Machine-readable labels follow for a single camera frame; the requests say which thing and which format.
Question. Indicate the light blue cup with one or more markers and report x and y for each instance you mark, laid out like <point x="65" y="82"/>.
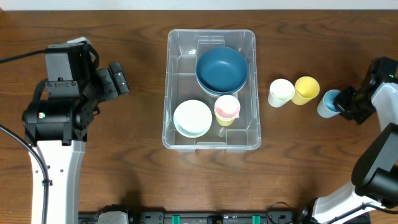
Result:
<point x="326" y="108"/>

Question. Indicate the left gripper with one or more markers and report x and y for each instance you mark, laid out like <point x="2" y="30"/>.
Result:
<point x="104" y="83"/>

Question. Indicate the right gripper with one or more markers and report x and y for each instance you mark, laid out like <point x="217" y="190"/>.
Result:
<point x="351" y="104"/>

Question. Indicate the clear plastic storage bin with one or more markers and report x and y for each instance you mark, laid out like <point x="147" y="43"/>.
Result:
<point x="184" y="48"/>

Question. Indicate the grey small bowl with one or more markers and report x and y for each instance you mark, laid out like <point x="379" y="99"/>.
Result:
<point x="188" y="134"/>

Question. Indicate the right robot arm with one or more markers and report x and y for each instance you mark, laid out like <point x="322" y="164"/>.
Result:
<point x="373" y="184"/>

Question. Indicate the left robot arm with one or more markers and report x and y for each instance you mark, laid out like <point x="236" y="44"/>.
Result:
<point x="56" y="125"/>

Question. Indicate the white small bowl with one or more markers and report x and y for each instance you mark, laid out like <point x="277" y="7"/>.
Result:
<point x="193" y="116"/>

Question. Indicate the pink cup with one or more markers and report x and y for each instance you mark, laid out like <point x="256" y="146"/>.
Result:
<point x="227" y="107"/>

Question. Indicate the beige bowl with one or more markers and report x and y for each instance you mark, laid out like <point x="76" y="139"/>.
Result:
<point x="216" y="95"/>

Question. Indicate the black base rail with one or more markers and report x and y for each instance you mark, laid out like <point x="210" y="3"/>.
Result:
<point x="120" y="214"/>

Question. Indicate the yellow cup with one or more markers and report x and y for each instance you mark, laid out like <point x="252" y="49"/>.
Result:
<point x="306" y="89"/>
<point x="224" y="121"/>

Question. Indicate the dark blue bowl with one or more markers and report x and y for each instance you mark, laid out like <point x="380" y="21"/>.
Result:
<point x="220" y="61"/>
<point x="227" y="83"/>

